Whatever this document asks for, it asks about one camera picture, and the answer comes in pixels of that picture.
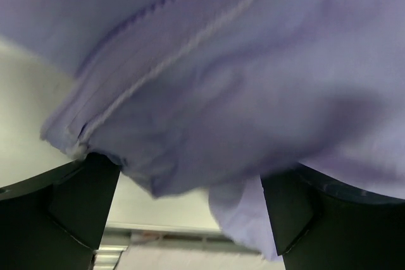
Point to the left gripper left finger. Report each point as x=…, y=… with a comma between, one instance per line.
x=56, y=220

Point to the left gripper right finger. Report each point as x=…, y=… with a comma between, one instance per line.
x=320, y=223

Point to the lavender purple jacket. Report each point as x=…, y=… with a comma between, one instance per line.
x=215, y=94

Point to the aluminium table frame rail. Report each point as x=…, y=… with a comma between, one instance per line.
x=119, y=237

